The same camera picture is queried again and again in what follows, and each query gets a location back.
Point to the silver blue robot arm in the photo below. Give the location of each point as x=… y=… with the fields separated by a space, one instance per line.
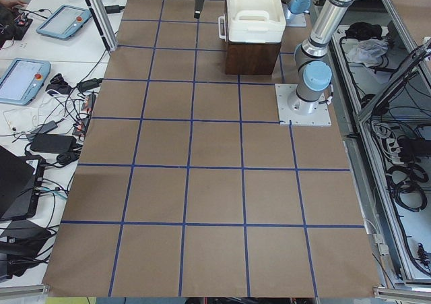
x=314 y=74

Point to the second blue robot base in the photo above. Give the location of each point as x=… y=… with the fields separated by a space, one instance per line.
x=294 y=11

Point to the white plastic tray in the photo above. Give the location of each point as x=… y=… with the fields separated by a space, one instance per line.
x=255 y=21

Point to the dark brown wooden cabinet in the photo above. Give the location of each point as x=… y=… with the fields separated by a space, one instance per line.
x=251 y=58

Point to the blue teach pendant far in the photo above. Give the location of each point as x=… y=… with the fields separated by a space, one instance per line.
x=64 y=22

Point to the blue teach pendant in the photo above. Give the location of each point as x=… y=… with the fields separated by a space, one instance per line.
x=22 y=80
x=64 y=22

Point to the crumpled white cloth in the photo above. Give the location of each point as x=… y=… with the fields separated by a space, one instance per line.
x=369 y=52

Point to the blue teach pendant near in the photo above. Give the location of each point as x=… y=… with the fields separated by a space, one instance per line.
x=22 y=80

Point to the black power adapter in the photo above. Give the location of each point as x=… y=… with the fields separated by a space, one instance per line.
x=48 y=143

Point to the black laptop computer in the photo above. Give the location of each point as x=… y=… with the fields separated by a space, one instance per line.
x=21 y=176

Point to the white drawer handle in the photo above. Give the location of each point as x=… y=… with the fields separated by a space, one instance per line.
x=222 y=27

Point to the aluminium frame post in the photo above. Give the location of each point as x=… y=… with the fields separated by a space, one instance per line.
x=103 y=25

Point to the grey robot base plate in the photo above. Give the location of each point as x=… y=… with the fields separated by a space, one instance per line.
x=295 y=112

